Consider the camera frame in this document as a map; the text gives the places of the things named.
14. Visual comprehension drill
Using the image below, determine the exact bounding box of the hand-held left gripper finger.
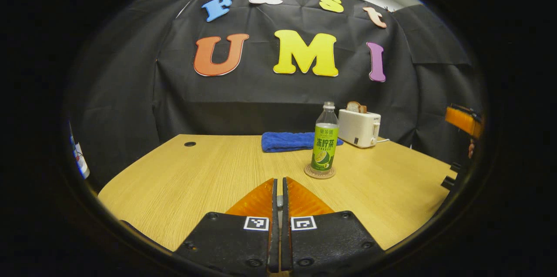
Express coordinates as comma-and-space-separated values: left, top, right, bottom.
173, 178, 279, 275
281, 177, 386, 277

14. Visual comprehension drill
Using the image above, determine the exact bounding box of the round brown coaster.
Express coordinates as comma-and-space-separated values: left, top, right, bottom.
304, 163, 336, 180

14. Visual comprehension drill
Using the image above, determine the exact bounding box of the green label water bottle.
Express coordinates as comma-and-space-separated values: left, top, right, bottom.
311, 102, 339, 174

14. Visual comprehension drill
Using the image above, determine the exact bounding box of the clear bottle with red cap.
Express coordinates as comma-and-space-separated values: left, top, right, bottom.
70, 136, 91, 180

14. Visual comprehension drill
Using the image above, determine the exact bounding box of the blue towel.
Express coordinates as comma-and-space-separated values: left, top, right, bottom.
261, 132, 344, 153

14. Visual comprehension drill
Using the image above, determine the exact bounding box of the white toaster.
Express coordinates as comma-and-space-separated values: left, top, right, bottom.
338, 109, 382, 149

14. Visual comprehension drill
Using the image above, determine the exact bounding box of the black backdrop cloth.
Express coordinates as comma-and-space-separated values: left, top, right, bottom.
65, 0, 483, 190

